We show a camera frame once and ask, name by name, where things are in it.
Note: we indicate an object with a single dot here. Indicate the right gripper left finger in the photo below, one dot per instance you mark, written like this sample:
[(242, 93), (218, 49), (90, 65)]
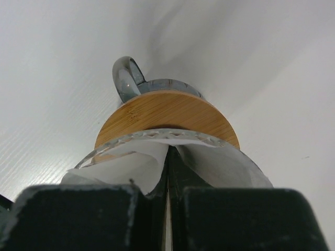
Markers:
[(87, 217)]

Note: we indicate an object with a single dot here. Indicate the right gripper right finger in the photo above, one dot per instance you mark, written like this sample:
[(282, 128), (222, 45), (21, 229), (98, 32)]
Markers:
[(208, 218)]

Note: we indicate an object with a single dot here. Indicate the white paper coffee filter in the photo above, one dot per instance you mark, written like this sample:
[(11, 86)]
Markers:
[(143, 169)]

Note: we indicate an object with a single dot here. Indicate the glass coffee server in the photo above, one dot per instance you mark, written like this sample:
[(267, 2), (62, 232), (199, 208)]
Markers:
[(130, 82)]

